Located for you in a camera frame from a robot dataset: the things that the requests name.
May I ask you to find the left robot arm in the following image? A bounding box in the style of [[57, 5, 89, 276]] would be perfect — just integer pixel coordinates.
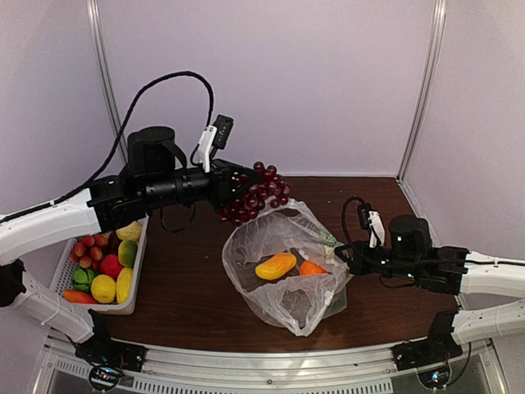
[[1, 126, 262, 364]]

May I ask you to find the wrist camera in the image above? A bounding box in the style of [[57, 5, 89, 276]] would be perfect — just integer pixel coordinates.
[[190, 115, 234, 172], [357, 203, 386, 248]]

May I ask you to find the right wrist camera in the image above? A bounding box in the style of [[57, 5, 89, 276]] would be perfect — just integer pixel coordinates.
[[357, 203, 386, 248]]

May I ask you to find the pale fruit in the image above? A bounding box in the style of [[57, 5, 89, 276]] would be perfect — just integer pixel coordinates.
[[116, 222, 143, 242]]

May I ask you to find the red round fruit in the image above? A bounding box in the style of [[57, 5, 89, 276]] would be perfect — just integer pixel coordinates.
[[99, 254, 123, 280]]

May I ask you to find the orange red fruit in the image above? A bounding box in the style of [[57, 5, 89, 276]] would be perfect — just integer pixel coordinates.
[[62, 289, 98, 305]]

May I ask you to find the dark purple fruit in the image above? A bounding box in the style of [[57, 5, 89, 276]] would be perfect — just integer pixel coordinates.
[[107, 231, 121, 254]]

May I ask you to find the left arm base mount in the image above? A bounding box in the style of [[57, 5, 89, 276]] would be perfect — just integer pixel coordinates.
[[74, 309, 147, 372]]

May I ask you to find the black cable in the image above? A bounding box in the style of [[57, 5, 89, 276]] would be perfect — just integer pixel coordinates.
[[341, 195, 468, 268], [24, 71, 217, 210]]

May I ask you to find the clear plastic bag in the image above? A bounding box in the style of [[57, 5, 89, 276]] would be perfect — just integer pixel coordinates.
[[221, 199, 352, 337]]

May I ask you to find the left black cable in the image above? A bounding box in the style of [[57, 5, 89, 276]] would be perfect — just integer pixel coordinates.
[[24, 71, 217, 210]]

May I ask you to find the aluminium front rail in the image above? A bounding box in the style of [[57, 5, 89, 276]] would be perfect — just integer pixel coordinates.
[[40, 332, 509, 394]]

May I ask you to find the green lime in bag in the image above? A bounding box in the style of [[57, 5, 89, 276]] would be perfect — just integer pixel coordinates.
[[327, 287, 348, 315]]

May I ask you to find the yellow green fruit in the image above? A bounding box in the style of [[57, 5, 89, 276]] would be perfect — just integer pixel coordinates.
[[117, 240, 138, 268]]

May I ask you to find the right black cable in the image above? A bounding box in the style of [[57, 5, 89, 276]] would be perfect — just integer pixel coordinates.
[[341, 195, 468, 268]]

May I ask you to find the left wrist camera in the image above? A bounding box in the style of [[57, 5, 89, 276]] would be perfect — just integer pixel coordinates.
[[190, 115, 234, 172]]

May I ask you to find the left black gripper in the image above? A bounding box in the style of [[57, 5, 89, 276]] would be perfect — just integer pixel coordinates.
[[143, 158, 262, 209]]

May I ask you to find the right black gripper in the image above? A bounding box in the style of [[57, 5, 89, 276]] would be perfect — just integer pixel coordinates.
[[336, 241, 421, 283]]

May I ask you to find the green round fruit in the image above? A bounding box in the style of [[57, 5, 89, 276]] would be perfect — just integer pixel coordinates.
[[71, 268, 96, 293]]

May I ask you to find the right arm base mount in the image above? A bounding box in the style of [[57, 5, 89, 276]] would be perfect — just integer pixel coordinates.
[[390, 310, 463, 371]]

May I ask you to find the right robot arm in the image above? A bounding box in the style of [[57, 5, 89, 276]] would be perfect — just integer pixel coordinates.
[[336, 215, 524, 363]]

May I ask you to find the dark purple grape bunch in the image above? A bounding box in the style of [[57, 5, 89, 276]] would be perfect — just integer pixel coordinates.
[[216, 161, 291, 227]]

